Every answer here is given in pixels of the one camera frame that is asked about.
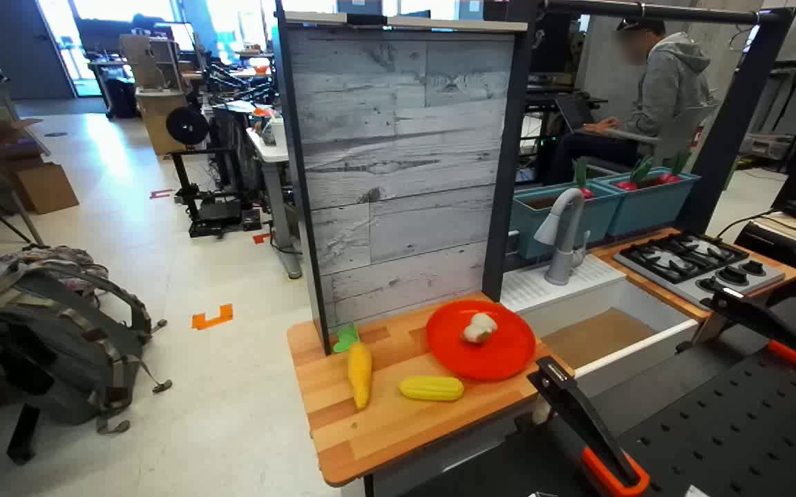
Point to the toy stove black grates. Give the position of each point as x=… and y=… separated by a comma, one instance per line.
x=692, y=264

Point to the grey backpack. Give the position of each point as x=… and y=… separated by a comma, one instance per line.
x=57, y=340

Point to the wooden counter board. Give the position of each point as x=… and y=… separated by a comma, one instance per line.
x=388, y=424

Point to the yellow toy carrot green top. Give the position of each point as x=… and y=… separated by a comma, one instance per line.
x=360, y=375

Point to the black backsplash side frame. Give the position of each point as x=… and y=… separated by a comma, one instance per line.
x=306, y=184

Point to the wooden counter around stove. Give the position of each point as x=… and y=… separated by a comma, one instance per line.
x=643, y=289

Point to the black slanted frame post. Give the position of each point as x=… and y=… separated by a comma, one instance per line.
x=735, y=119

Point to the orange floor marker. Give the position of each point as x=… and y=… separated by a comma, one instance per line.
x=211, y=319

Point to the cardboard box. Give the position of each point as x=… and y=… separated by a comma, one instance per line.
x=46, y=188

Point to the teal plastic planter bin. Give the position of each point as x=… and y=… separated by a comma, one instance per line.
x=652, y=208
x=531, y=223

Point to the red toy radish green leaves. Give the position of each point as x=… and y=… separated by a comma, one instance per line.
x=649, y=174
x=585, y=181

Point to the red round plate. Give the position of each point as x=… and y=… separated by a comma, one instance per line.
x=501, y=354

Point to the grey desk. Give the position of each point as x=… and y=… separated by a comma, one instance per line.
x=274, y=174

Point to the open laptop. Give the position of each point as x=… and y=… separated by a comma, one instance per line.
x=583, y=115

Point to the black perforated mounting board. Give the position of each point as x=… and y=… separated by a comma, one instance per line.
x=739, y=431

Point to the grey wood backsplash panel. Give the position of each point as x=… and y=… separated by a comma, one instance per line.
x=400, y=168

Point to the white toy sink basin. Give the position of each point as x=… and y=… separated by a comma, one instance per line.
x=558, y=295

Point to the white toy garlic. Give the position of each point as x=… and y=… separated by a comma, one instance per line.
x=479, y=326

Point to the grey toy faucet spout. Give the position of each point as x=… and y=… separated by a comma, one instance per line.
x=570, y=249

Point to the black equipment stand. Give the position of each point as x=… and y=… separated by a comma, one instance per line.
x=214, y=184

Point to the person in grey hoodie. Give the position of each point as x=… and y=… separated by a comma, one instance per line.
x=671, y=93

